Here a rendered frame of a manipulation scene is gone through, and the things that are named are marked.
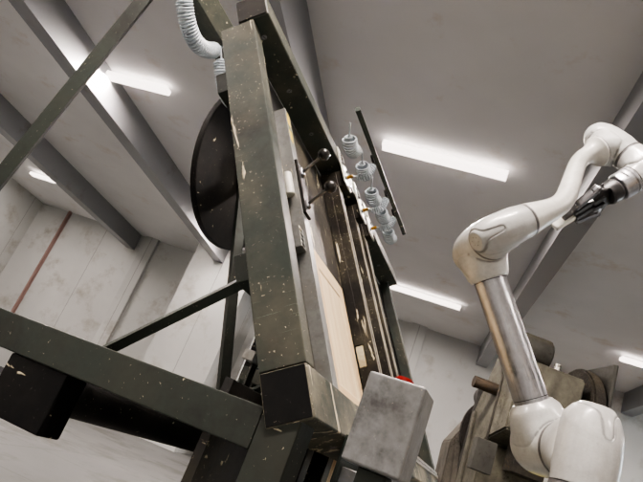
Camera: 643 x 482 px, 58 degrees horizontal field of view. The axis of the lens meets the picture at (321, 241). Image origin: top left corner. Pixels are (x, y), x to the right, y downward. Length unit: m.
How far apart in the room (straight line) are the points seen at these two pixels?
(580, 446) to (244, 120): 1.20
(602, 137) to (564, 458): 1.02
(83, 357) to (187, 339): 9.28
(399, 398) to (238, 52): 1.13
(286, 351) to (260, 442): 0.19
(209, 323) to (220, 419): 9.46
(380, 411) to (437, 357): 10.22
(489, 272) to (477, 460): 4.37
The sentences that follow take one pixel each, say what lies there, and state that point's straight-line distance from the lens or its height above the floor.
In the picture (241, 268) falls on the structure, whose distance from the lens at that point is 1.46.
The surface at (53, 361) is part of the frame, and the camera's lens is 1.59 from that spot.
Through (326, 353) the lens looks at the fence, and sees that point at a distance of 1.51.
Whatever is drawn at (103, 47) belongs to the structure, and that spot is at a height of 1.71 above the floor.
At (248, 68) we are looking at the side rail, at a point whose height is 1.66.
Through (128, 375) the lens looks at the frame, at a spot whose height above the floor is 0.75.
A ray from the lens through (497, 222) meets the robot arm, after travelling 1.69.
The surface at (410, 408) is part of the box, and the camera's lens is 1.17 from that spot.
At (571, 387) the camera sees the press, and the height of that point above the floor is 2.25.
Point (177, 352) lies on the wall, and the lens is 10.79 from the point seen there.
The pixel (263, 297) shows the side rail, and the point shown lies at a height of 1.01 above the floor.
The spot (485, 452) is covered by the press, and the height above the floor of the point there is 1.36.
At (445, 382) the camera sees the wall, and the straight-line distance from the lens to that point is 11.31.
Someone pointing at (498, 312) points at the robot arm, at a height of 1.31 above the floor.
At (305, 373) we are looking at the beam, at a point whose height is 0.88.
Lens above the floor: 0.73
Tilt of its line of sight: 20 degrees up
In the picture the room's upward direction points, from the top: 22 degrees clockwise
